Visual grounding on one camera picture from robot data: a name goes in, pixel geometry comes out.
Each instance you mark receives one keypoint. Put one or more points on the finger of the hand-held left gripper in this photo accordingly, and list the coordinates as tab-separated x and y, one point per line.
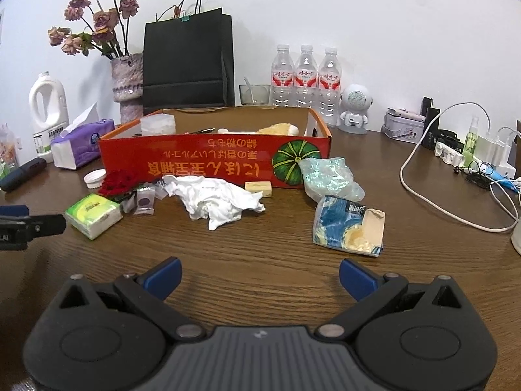
12	210
47	225

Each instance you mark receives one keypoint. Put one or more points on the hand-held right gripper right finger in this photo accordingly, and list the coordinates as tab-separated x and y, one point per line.
358	280

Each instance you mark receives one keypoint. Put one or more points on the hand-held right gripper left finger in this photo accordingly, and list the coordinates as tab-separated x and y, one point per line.
163	279

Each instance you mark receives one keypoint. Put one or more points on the green tissue pack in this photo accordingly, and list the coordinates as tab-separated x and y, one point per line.
93	216

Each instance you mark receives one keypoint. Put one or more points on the blue painted tissue pack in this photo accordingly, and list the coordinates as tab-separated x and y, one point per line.
342	228

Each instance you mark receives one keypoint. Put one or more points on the white fluted lid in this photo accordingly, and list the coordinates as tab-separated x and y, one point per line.
94	179

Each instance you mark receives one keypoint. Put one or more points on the red rose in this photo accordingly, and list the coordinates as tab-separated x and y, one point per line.
118	183

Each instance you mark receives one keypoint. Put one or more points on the white tissue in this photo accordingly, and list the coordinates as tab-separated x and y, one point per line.
211	201

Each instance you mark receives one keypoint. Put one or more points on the iridescent plastic bag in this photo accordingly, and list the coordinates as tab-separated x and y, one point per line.
329	179

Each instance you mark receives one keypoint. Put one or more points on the orange cardboard box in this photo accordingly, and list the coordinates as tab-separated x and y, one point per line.
195	159

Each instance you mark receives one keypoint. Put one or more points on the small yellow bar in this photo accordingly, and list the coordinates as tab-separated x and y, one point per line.
258	189

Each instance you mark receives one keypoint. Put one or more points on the translucent white container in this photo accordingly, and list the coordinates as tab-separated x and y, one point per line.
158	125

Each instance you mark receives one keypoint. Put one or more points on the black case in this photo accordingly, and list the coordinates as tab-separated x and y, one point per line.
22	175

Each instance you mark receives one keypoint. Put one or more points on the colourful snack packet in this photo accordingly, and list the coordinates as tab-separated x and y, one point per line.
8	150

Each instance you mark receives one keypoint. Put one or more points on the purple tissue pack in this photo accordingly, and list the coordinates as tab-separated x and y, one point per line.
81	142

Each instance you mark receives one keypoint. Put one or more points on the white detergent bottle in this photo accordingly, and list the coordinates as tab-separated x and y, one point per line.
57	130

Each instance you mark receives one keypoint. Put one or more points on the dark pen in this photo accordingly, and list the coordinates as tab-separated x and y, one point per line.
199	130

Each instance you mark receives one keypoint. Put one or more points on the white power strip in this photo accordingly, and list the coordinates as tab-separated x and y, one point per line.
447	152

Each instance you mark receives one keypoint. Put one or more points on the small white pink box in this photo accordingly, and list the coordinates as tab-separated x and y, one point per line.
401	130

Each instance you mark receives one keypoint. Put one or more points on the purple mottled vase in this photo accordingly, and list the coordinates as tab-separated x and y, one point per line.
128	85

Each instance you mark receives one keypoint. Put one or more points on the white rounded object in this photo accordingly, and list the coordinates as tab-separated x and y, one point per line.
517	238

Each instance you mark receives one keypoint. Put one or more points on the yellow sponge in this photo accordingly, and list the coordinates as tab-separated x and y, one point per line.
279	129

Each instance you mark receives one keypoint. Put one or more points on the pink device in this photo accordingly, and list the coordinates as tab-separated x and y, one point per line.
403	113

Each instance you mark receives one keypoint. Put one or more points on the white robot speaker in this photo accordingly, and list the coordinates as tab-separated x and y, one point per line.
354	106

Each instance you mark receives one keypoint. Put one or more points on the green spray bottle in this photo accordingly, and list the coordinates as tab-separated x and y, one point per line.
471	142

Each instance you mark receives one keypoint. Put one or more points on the white charger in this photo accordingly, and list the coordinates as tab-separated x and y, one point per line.
490	148

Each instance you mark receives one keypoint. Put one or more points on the small black box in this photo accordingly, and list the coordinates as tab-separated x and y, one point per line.
427	104

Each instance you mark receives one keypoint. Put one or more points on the red label water bottle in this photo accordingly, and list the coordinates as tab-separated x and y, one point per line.
282	77
329	81
305	77

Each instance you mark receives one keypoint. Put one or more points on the glass cup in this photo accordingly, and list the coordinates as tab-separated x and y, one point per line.
254	95

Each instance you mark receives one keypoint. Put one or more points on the dried flower bouquet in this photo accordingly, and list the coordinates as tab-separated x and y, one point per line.
101	20

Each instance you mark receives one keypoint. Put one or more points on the clear plastic spoon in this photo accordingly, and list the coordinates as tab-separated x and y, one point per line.
249	85

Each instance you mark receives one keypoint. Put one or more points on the black paper bag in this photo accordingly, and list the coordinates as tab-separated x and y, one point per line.
187	61

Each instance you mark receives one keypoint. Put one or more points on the green binder clip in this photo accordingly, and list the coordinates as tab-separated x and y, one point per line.
185	17

